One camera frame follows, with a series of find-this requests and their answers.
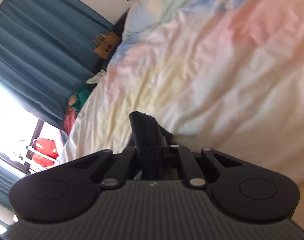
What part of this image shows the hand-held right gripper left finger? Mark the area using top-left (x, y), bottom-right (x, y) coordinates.
top-left (66, 146), bottom-right (143, 188)

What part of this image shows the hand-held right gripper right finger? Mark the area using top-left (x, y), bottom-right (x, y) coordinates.
top-left (167, 144), bottom-right (245, 188)

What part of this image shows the black knit garment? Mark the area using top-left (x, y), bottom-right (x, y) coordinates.
top-left (129, 111), bottom-right (174, 180)

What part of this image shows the pink garment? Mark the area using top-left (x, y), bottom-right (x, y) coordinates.
top-left (63, 109), bottom-right (80, 135)

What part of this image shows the green garment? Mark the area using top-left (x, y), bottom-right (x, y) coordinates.
top-left (75, 89), bottom-right (91, 113)

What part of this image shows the tan garment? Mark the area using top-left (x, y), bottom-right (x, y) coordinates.
top-left (65, 94), bottom-right (78, 113)

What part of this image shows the red garment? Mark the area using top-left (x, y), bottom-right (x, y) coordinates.
top-left (30, 137), bottom-right (60, 168)

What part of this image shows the pastel tie-dye blanket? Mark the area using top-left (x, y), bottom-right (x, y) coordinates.
top-left (58, 0), bottom-right (304, 183)

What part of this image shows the brown paper bag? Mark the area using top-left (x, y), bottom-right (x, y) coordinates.
top-left (92, 31), bottom-right (122, 60)

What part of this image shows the dark framed window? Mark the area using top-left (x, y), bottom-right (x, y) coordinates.
top-left (0, 79), bottom-right (68, 176)

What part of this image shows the blue curtain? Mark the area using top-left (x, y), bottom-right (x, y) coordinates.
top-left (0, 0), bottom-right (115, 132)
top-left (0, 159), bottom-right (23, 212)

